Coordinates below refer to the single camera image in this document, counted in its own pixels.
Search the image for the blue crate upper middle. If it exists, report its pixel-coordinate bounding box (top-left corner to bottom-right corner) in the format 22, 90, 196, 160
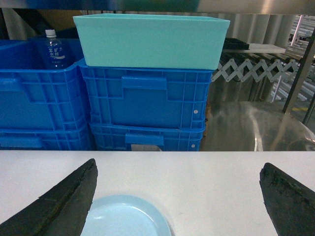
78, 59, 213, 129

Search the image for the blue crate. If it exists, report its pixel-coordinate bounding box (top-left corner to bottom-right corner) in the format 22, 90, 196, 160
90, 122, 206, 151
78, 59, 213, 129
0, 126, 96, 151
0, 38, 91, 131

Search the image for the blue crate lower middle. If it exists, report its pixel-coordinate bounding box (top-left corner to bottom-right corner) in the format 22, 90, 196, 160
90, 122, 206, 151

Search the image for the teal plastic bin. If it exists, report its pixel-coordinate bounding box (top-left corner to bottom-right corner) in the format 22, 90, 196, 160
73, 13, 230, 70

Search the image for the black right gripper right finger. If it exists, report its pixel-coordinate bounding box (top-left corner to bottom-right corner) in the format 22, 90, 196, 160
259, 163, 315, 236

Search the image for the expandable roller conveyor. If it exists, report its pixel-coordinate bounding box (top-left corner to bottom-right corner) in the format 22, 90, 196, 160
209, 36, 310, 104

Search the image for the clear water bottle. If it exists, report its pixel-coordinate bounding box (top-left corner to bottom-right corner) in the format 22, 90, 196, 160
41, 29, 67, 70

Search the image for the blue crate lower left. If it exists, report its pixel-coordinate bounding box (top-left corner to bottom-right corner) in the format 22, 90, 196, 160
0, 126, 96, 151

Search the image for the light blue round plate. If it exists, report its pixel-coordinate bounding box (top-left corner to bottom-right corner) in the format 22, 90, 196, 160
81, 195, 171, 236

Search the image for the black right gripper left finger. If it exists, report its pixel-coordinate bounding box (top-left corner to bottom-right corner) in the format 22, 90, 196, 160
0, 158, 97, 236

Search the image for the blue crate upper left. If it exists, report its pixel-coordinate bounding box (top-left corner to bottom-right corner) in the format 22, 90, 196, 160
0, 38, 91, 131

